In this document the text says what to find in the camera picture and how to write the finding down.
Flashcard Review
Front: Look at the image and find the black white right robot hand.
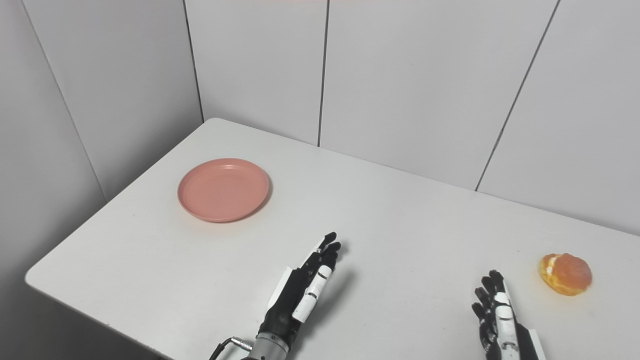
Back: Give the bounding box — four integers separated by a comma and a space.
471, 269, 547, 360

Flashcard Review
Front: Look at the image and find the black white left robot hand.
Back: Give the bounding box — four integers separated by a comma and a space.
257, 231, 342, 347

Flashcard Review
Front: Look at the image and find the orange cream puff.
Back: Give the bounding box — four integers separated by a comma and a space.
538, 252, 593, 297

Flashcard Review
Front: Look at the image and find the pink round plate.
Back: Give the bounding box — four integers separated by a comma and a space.
177, 158, 270, 224

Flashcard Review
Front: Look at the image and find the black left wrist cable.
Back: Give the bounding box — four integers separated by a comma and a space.
209, 337, 253, 360

